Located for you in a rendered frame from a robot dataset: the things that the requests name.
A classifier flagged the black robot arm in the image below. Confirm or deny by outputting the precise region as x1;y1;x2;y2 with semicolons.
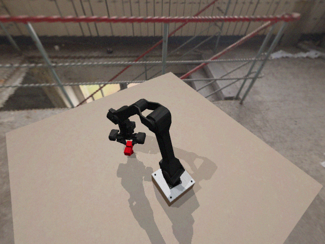
107;99;185;189

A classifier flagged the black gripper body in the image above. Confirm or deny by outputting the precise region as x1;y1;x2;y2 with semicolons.
109;126;146;144

